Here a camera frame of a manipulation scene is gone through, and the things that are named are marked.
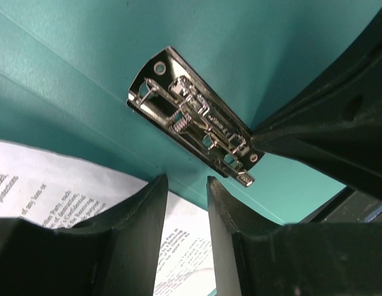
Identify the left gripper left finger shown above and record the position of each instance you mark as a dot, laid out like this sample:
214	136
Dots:
113	253

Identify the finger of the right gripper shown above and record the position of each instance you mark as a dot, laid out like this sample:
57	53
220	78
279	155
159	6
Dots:
334	125

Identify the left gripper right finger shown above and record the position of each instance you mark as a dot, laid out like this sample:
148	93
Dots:
255	256

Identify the single printed paper sheet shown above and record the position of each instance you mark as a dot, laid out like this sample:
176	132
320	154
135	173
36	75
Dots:
56	191

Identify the teal file folder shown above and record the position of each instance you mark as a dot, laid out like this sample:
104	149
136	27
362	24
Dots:
174	88

